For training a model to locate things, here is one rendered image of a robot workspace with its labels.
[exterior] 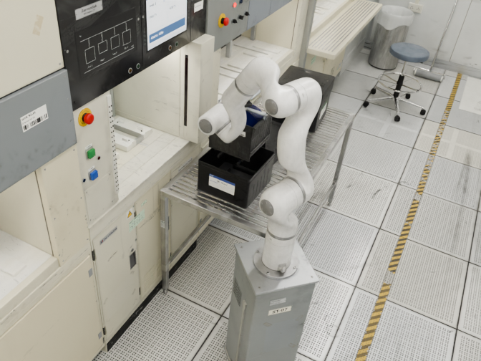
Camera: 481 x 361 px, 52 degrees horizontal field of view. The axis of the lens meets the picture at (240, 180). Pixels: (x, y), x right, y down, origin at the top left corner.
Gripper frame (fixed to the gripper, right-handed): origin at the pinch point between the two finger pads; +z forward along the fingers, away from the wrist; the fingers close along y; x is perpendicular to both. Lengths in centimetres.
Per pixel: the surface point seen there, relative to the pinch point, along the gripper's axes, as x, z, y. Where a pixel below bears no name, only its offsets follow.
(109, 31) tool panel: 36, -50, -28
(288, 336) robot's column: -86, -41, 53
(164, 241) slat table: -82, -25, -26
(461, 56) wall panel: -107, 418, 68
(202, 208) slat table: -49, -25, -4
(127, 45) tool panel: 29, -41, -29
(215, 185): -42.4, -14.5, -3.7
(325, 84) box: -24, 82, 12
